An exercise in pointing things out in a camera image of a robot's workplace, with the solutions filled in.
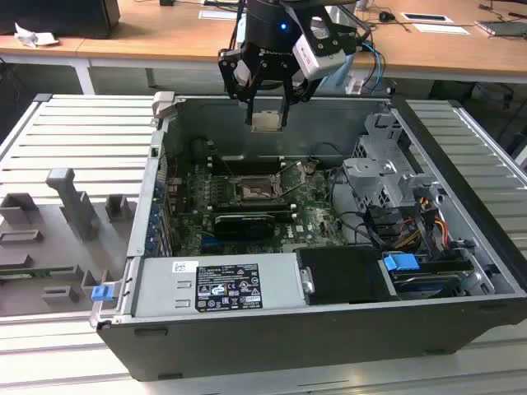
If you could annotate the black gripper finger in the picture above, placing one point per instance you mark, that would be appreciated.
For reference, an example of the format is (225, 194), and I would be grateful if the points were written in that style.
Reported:
(298, 88)
(230, 78)

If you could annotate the silver CPU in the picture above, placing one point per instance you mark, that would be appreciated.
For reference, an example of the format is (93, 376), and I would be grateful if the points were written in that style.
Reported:
(265, 121)

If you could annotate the metal locking lever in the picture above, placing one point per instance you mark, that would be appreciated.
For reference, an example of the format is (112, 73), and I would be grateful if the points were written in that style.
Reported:
(229, 169)

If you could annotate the black RAM slot row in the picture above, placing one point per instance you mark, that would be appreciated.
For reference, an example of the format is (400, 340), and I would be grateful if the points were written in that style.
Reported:
(255, 207)
(247, 164)

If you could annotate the CPU socket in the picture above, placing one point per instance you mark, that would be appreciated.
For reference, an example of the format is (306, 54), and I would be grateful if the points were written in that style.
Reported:
(253, 191)

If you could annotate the blue expansion slot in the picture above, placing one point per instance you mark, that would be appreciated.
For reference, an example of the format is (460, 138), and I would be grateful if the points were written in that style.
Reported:
(212, 247)

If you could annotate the black plastic cover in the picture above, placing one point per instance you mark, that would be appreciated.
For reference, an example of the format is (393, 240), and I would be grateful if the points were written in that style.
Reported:
(346, 275)

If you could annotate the white paper sheet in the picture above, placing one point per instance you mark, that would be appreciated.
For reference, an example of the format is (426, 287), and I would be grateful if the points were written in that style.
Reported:
(440, 29)
(216, 15)

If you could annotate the wooden desk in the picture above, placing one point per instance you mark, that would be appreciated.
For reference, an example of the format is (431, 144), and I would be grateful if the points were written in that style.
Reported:
(164, 41)

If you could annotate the black computer mouse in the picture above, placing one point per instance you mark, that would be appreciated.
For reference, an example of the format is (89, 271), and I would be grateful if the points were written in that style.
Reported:
(386, 16)

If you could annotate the silver drive cage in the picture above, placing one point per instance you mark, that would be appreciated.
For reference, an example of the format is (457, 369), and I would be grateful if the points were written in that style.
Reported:
(370, 181)

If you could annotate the green motherboard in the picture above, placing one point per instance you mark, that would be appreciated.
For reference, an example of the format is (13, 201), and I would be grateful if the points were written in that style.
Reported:
(317, 222)

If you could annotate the black graphics card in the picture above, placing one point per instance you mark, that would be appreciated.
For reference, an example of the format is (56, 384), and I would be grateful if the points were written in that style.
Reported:
(247, 228)

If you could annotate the black computer box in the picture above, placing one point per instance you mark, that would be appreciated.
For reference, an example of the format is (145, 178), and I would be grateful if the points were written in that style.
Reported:
(62, 16)

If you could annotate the crumpled white paper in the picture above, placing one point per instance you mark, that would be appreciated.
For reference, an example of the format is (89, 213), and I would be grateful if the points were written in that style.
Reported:
(35, 38)

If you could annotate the grey parts rack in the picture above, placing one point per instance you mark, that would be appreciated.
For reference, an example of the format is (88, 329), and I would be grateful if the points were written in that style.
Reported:
(82, 214)

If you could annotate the blue disk carrier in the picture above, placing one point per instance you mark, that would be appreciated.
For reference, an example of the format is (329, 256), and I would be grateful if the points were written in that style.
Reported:
(399, 262)

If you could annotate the grey laptop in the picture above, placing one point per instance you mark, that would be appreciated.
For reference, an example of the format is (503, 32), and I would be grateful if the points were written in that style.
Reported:
(502, 29)

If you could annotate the silver power supply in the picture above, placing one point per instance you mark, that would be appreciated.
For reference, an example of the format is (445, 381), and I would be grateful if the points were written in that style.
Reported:
(164, 288)

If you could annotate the hard disk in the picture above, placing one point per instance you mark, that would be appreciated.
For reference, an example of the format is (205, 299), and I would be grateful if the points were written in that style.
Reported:
(428, 284)

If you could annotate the blue case latch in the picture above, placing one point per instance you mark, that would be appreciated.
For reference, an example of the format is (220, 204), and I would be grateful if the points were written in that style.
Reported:
(102, 294)

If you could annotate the black open PC case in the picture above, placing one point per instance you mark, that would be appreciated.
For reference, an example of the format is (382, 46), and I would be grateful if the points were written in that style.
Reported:
(288, 349)

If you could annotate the green RAM stick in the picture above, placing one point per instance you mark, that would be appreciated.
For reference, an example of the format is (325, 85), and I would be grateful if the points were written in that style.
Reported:
(37, 271)

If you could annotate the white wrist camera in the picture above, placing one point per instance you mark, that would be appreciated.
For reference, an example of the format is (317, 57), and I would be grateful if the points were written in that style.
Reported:
(317, 61)

